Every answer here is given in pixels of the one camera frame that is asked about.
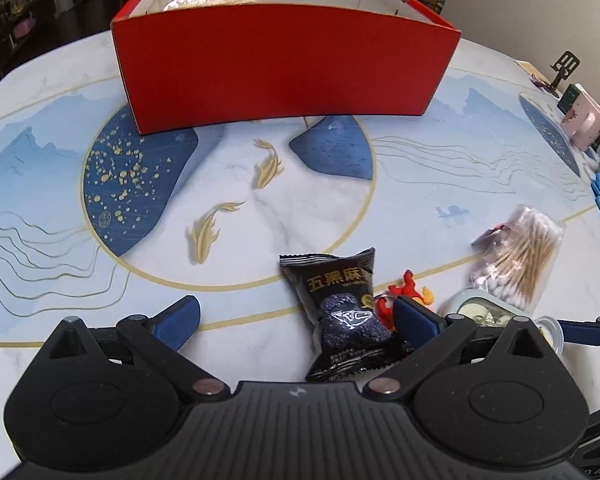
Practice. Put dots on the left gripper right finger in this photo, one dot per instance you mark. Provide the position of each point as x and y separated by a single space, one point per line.
437 342

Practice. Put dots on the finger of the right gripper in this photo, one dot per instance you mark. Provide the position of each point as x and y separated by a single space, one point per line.
585 333

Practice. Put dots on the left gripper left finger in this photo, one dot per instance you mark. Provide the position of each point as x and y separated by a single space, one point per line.
155 343

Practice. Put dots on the red orange keychain charm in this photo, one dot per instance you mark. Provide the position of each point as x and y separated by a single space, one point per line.
385 302

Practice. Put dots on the cotton swab bag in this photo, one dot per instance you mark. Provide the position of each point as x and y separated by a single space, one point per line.
517 256

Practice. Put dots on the black sesame snack packet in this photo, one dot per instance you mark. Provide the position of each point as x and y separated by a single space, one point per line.
337 295

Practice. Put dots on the pink ceramic mug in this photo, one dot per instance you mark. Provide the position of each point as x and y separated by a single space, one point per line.
581 124

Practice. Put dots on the dark green card box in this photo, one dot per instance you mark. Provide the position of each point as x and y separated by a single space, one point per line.
570 96

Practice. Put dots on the black phone stand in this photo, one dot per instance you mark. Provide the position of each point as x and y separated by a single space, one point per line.
564 67

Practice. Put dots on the red cardboard shoe box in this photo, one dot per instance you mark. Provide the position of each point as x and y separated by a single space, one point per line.
188 63

